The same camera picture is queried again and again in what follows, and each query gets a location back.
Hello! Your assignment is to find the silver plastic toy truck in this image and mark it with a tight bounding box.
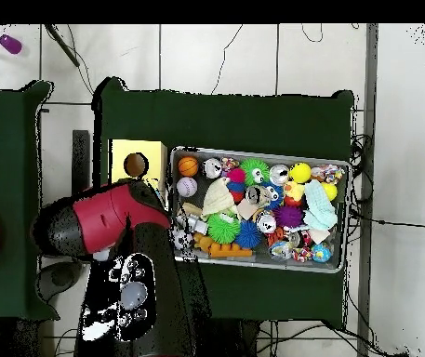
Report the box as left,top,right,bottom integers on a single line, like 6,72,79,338
176,214,208,235

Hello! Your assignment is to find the shallow metal mesh bin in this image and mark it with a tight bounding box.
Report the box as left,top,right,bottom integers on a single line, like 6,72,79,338
161,146,352,274

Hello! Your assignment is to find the wooden box with three holes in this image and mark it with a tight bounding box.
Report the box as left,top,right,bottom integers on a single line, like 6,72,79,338
107,139,169,194

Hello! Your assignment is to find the white toy baseball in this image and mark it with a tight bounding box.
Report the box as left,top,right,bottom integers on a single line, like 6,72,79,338
176,176,199,198

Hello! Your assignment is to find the large green fuzzy eyed ball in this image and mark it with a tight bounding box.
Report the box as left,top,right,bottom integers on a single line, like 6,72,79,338
206,212,242,245

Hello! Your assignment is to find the orange toy basketball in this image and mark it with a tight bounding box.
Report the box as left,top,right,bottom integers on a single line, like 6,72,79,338
177,155,201,178

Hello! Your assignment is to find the small green fuzzy eyed ball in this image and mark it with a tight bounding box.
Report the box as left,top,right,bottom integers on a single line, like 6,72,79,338
239,158,271,188

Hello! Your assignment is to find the black and white soccer ball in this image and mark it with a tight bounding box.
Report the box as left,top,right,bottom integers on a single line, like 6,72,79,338
173,229,194,251

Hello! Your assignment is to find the blue fuzzy eyed ball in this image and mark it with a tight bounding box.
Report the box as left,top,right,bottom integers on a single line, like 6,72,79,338
260,180,285,210

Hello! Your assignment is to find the purple spiky ball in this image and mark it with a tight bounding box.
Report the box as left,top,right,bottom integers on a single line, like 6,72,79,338
272,205,305,229

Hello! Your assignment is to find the dark green tablecloth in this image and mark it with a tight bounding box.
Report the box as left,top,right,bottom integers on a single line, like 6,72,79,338
90,76,355,323
0,80,60,322

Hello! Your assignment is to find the yellow smiley ball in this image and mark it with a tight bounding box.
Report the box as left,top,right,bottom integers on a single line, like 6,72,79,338
288,162,312,184

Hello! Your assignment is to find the light blue cloth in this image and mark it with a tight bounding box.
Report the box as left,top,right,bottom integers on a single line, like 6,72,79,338
302,178,339,232

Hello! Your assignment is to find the black rod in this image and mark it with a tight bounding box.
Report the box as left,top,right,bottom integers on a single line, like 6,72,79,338
44,23,82,68

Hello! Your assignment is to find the purple bottle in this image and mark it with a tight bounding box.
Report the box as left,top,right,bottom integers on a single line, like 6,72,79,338
0,33,23,56

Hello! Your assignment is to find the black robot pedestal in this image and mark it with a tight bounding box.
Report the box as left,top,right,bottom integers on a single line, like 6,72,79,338
196,318,261,357

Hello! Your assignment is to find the black power cable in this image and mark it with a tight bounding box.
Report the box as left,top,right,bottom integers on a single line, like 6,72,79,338
349,210,425,229

